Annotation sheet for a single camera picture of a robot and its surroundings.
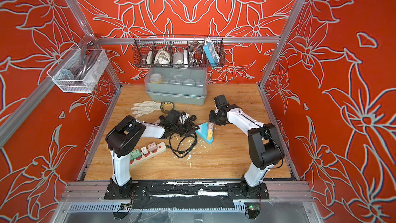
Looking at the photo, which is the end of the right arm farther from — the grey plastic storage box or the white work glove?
the white work glove

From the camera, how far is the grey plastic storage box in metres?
0.97

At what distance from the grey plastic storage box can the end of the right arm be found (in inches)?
7.6

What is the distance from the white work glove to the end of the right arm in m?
0.41

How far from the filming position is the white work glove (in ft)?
3.46

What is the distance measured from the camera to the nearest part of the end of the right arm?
0.68 meters

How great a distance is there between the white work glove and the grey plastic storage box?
0.07m
